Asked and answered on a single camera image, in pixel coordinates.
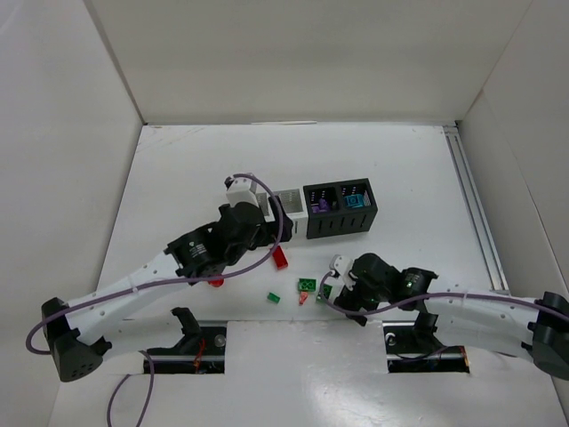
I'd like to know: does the green curved lego brick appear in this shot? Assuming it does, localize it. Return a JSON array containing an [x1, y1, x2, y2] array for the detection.
[[297, 278, 317, 293]]

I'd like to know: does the purple rectangular lego brick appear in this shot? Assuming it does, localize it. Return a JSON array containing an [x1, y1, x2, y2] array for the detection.
[[311, 198, 331, 214]]

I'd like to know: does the teal rounded lego piece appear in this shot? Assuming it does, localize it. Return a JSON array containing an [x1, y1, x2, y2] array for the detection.
[[344, 194, 365, 209]]

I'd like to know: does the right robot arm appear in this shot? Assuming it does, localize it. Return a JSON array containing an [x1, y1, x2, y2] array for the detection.
[[327, 253, 568, 380]]

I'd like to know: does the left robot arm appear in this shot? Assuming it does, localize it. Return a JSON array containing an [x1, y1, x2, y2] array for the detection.
[[39, 197, 294, 383]]

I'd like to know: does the green lego brick middle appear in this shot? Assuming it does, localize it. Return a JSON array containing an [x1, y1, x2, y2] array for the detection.
[[316, 284, 333, 303]]

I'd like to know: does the red rectangular lego brick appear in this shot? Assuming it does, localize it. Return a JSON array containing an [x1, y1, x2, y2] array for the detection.
[[272, 246, 289, 270]]

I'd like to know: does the white double bin container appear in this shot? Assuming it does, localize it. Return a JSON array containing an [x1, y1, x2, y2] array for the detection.
[[256, 189, 309, 242]]

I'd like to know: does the red rounded lego piece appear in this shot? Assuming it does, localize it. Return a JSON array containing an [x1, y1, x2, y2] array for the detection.
[[208, 278, 225, 288]]

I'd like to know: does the small red lego piece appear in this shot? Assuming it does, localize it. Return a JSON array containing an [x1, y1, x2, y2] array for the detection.
[[299, 291, 309, 306]]

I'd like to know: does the small green lego piece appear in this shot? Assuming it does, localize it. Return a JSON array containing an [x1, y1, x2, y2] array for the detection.
[[267, 293, 281, 304]]

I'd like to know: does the black double bin container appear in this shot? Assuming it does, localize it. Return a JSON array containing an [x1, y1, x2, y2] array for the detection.
[[302, 178, 379, 239]]

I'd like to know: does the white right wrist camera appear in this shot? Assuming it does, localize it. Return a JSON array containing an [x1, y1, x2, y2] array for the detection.
[[329, 254, 355, 291]]

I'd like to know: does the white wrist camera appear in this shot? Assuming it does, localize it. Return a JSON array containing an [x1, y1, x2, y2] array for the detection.
[[329, 254, 355, 291], [224, 175, 259, 207]]

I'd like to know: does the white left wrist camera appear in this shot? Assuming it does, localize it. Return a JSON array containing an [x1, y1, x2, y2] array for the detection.
[[224, 175, 259, 207]]

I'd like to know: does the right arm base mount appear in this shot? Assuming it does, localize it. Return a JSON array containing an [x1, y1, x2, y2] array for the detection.
[[382, 313, 470, 374]]

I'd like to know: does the aluminium rail right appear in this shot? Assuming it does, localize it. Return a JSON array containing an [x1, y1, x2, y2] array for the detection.
[[443, 125, 509, 294]]

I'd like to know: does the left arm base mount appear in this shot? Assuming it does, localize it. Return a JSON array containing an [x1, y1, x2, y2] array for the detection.
[[146, 307, 228, 375]]

